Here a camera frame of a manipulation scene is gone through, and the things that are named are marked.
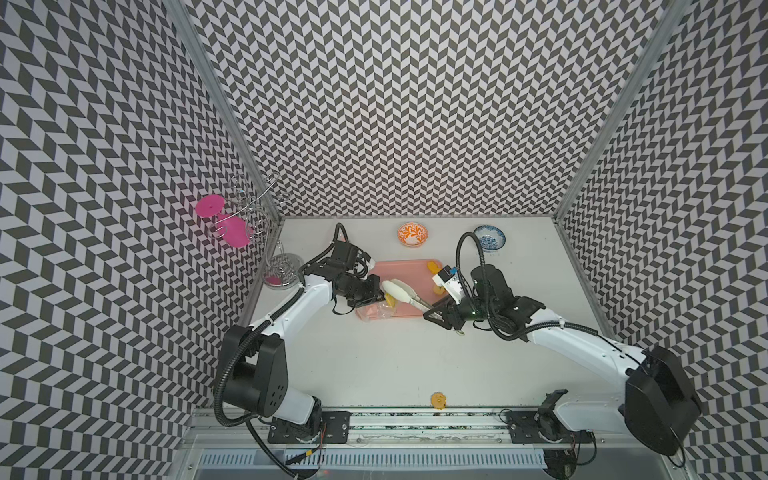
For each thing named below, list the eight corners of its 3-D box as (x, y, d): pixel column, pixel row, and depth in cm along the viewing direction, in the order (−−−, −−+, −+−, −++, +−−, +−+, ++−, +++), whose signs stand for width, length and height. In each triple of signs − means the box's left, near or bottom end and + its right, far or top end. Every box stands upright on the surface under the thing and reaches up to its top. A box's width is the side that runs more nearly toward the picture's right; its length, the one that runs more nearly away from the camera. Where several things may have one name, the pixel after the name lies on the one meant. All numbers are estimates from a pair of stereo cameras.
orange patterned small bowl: (397, 246, 111) (397, 240, 108) (397, 228, 117) (397, 222, 114) (428, 246, 111) (428, 240, 108) (426, 228, 117) (427, 222, 114)
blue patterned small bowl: (486, 254, 108) (489, 247, 105) (472, 235, 114) (474, 227, 110) (506, 248, 110) (509, 240, 107) (491, 229, 116) (494, 222, 112)
